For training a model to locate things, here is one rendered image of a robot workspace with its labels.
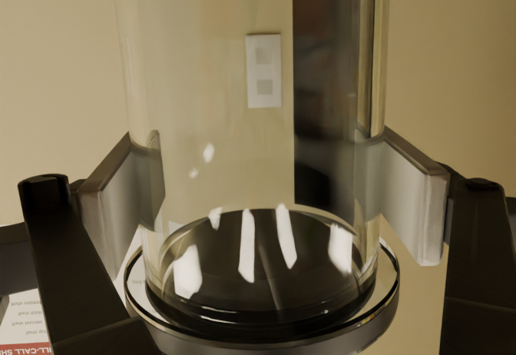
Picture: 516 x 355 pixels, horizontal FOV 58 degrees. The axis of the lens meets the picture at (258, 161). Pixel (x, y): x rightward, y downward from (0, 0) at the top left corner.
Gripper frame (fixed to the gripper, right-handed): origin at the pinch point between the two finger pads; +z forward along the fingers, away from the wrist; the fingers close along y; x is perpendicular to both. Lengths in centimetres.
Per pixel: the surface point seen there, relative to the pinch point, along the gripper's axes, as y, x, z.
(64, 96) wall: -28, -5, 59
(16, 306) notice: -42, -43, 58
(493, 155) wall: 43, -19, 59
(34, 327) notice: -40, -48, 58
